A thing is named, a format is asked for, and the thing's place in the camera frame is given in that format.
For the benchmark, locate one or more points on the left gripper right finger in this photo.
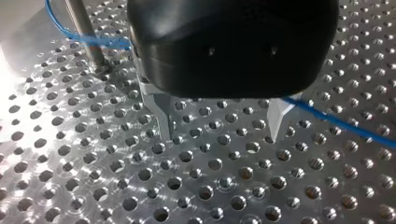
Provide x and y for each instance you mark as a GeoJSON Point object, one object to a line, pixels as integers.
{"type": "Point", "coordinates": [277, 116]}

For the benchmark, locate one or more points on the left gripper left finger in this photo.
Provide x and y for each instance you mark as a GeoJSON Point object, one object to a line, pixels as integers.
{"type": "Point", "coordinates": [162, 109]}

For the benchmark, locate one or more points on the metal post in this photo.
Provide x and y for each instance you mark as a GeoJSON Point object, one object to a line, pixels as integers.
{"type": "Point", "coordinates": [88, 37]}

